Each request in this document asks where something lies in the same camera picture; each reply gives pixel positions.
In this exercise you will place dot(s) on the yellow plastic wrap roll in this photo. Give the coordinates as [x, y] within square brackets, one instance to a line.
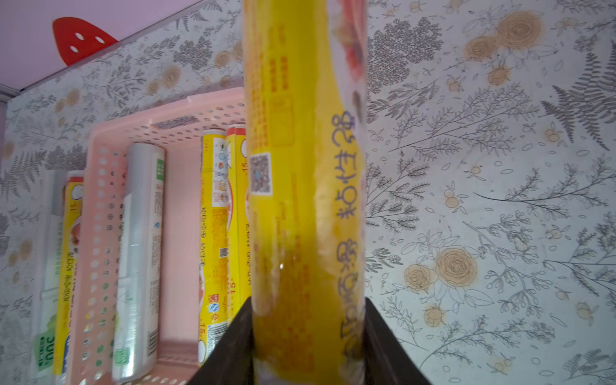
[305, 68]
[238, 229]
[214, 252]
[69, 252]

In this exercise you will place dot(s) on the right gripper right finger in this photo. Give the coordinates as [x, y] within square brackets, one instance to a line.
[386, 362]

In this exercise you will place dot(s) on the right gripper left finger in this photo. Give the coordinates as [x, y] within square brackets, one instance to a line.
[231, 361]

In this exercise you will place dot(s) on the floral patterned table mat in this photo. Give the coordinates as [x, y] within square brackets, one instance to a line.
[490, 179]

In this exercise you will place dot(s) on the pink perforated plastic basket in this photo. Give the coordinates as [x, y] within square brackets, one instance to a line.
[177, 128]

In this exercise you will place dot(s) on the white green plastic wrap roll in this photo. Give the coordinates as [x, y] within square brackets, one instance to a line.
[138, 296]

